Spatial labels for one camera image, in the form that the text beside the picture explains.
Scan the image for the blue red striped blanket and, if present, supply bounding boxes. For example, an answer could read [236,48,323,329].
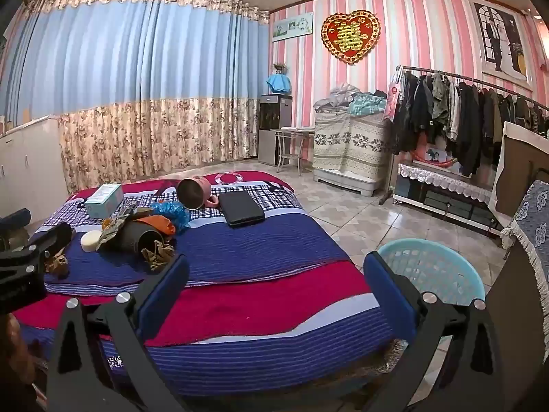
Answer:
[13,212,408,400]

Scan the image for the patterned beige cloth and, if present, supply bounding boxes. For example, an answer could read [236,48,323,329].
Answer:
[312,105,392,181]

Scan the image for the black cylinder container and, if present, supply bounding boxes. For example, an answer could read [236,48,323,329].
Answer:
[118,219,170,263]

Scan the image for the blue cloth cover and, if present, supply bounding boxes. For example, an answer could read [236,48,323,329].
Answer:
[266,74,293,95]

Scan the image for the white round soap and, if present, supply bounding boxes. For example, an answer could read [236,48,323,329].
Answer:
[81,230,103,253]

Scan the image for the water dispenser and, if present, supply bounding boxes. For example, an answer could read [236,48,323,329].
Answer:
[257,93,293,166]

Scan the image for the white lace cloth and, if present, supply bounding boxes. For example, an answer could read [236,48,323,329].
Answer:
[398,162,494,204]

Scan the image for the red heart wall decoration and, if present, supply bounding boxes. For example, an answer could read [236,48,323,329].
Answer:
[321,10,382,66]

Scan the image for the blue patterned fringed cloth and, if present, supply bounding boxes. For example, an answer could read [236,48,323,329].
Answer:
[501,180,549,305]

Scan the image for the blue plastic bag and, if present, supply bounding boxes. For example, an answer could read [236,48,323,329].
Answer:
[151,202,190,235]

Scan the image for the brown scrap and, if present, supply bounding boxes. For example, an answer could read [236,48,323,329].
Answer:
[45,253,69,276]

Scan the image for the teal plastic basket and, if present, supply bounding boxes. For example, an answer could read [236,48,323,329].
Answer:
[377,239,487,305]

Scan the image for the teal checked cloth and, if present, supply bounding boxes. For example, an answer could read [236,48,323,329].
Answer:
[347,93,387,116]

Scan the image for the pink hanging bag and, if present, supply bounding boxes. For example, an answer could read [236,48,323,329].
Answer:
[383,73,404,123]

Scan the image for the landscape wall picture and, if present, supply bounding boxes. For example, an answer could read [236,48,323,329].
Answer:
[271,13,314,43]

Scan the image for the red printed package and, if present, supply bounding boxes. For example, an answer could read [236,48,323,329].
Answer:
[414,146,464,174]

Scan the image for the low glass-front stand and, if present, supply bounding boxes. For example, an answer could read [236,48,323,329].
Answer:
[392,161,504,237]

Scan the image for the wall poster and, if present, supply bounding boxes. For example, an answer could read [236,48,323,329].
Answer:
[474,2,535,91]

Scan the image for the white cabinet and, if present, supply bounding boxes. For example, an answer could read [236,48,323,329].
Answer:
[0,116,69,241]

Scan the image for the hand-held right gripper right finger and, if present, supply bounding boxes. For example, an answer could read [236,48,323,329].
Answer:
[364,251,509,412]

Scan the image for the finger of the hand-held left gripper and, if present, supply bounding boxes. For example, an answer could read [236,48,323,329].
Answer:
[0,208,32,236]
[26,222,74,262]

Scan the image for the blue floral curtain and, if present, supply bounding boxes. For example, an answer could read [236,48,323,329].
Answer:
[0,0,272,194]

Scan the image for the large orange peel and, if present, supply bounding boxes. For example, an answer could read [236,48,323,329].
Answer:
[143,217,176,237]

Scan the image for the pink cup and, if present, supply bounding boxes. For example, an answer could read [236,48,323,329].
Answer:
[177,176,219,211]

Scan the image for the small metal table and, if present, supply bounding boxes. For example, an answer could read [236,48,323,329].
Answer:
[271,126,316,176]

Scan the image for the row of hanging clothes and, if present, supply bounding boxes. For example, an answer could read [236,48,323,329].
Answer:
[390,71,549,176]

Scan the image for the white framed board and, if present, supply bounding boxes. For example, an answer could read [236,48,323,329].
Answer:
[491,122,549,219]

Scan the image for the olive fabric scrap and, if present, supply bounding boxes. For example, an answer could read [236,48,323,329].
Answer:
[141,240,176,272]

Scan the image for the metal clothes rack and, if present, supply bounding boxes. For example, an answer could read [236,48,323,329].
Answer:
[377,65,549,207]

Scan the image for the crumpled brown wrapper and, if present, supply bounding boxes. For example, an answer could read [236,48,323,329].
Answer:
[96,206,143,250]

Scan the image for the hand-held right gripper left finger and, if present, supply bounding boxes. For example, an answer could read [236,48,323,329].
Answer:
[46,254,191,412]

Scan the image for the grey clothes pile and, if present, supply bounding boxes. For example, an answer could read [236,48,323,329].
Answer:
[315,83,361,110]

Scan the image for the teal cardboard box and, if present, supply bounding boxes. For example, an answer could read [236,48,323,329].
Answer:
[84,184,124,219]

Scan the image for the plaid red-edged blanket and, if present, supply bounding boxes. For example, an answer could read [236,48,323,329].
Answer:
[32,171,307,241]

